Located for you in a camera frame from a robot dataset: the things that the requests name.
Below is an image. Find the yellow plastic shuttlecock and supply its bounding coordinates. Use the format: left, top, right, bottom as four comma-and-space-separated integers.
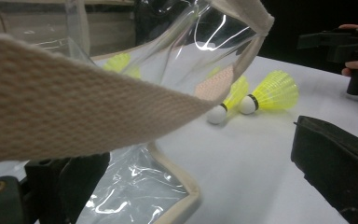
239, 69, 300, 116
206, 76, 250, 125
102, 52, 143, 80

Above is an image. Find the clear plastic bag beige trim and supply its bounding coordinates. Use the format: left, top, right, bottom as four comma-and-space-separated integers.
0, 0, 276, 224

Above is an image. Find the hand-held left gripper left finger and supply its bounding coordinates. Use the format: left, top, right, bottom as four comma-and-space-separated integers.
24, 152, 111, 224

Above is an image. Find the white table cover sheet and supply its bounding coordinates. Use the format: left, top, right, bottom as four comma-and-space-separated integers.
0, 41, 358, 224

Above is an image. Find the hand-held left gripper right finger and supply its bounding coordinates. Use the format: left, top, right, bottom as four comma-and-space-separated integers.
290, 115, 358, 224

